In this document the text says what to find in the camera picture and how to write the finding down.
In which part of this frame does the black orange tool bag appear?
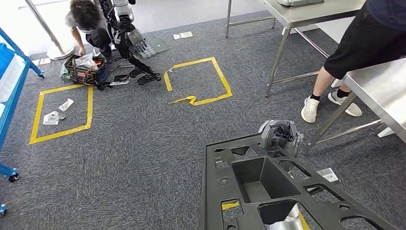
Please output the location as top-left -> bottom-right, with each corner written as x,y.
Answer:
63,54 -> 110,90

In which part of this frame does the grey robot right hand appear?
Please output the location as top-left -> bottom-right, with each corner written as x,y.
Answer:
258,119 -> 304,159

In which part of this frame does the clear compartment parts box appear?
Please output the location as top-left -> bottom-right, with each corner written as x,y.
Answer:
130,39 -> 158,60

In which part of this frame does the blue metal shelf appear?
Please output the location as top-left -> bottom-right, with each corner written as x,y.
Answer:
0,27 -> 45,217

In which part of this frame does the humanoid robot with black legs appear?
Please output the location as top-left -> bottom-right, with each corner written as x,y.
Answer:
98,0 -> 162,86

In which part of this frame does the clear plastic bag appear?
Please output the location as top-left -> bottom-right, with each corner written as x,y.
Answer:
58,98 -> 75,112
75,52 -> 100,71
43,111 -> 61,126

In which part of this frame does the blue storage bin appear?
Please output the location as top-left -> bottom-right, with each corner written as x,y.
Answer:
0,43 -> 15,80

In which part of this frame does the black plastic frame part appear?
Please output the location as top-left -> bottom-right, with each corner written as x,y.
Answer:
199,133 -> 400,230

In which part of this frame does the person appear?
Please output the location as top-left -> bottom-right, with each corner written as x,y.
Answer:
65,0 -> 114,64
300,0 -> 406,124

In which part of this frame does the stainless steel workbench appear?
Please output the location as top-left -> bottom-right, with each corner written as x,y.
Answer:
303,57 -> 406,156

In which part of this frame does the white storage bin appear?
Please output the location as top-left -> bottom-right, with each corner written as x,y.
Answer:
0,54 -> 27,104

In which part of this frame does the grey metal plate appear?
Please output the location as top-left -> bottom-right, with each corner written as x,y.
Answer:
275,0 -> 325,8

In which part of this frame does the metal pole with round base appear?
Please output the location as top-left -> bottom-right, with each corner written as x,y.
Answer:
24,0 -> 77,61

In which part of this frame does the stainless steel table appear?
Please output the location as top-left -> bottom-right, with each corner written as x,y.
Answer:
224,0 -> 366,98

